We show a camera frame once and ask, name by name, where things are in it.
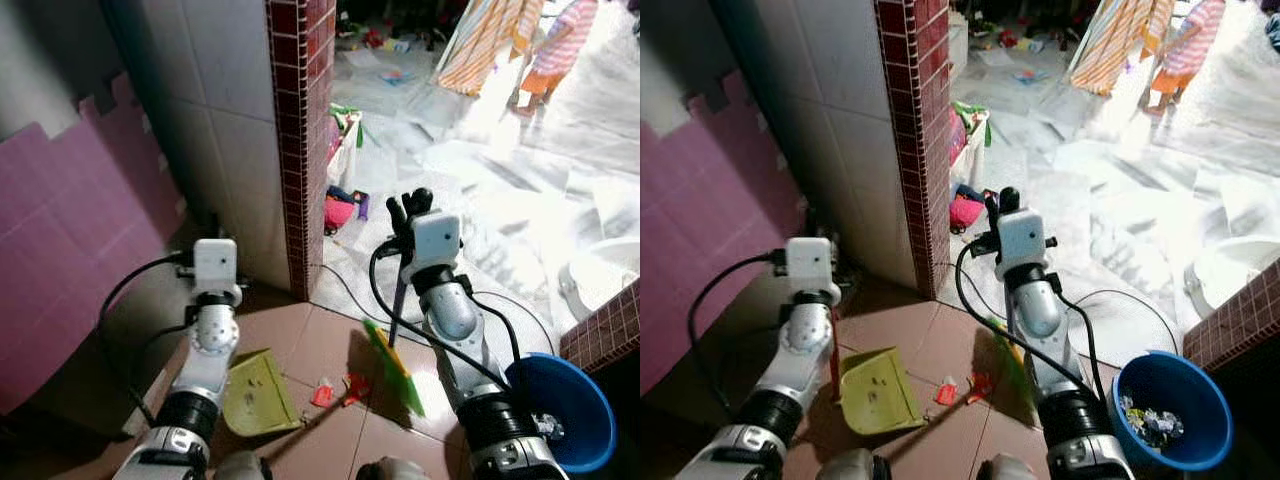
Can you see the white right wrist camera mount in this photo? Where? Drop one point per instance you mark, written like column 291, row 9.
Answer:
column 1022, row 238
column 435, row 240

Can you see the yellow-green plastic dustpan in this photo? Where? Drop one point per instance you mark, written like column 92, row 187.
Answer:
column 880, row 392
column 258, row 395

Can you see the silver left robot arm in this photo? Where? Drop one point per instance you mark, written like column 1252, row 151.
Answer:
column 215, row 336
column 805, row 336

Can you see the white plastic bucket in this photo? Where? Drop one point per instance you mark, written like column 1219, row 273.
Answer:
column 1225, row 275
column 590, row 280

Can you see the small red and white litter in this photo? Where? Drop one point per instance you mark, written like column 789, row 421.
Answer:
column 322, row 394
column 946, row 392

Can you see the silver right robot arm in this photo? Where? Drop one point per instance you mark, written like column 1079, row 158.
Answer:
column 1036, row 310
column 451, row 315

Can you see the blue toy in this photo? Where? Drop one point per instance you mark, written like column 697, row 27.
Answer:
column 394, row 76
column 1030, row 74

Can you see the grey robot right leg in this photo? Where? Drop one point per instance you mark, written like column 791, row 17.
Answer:
column 998, row 469
column 381, row 470

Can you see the blue plastic basin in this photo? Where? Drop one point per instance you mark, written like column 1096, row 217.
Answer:
column 1195, row 395
column 585, row 405

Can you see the grey robot left leg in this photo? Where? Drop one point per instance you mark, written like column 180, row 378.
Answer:
column 855, row 468
column 240, row 468

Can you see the orange striped cloth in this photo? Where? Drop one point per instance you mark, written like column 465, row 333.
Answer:
column 1110, row 45
column 480, row 45

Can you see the pink striped garment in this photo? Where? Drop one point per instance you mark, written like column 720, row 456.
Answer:
column 1190, row 45
column 560, row 45

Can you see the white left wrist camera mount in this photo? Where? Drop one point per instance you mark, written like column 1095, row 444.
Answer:
column 809, row 264
column 215, row 264

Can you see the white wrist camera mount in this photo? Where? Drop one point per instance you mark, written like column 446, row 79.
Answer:
column 435, row 240
column 1022, row 238
column 809, row 264
column 215, row 264

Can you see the crumpled paper scraps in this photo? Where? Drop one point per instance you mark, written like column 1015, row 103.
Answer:
column 549, row 427
column 1152, row 422

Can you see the white basket with green items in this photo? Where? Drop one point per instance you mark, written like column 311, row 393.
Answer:
column 348, row 140
column 972, row 135

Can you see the red litter piece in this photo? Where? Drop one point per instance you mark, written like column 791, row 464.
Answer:
column 979, row 386
column 356, row 386

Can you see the grey robot leg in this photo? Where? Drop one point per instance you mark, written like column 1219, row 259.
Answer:
column 240, row 468
column 381, row 470
column 855, row 468
column 998, row 469

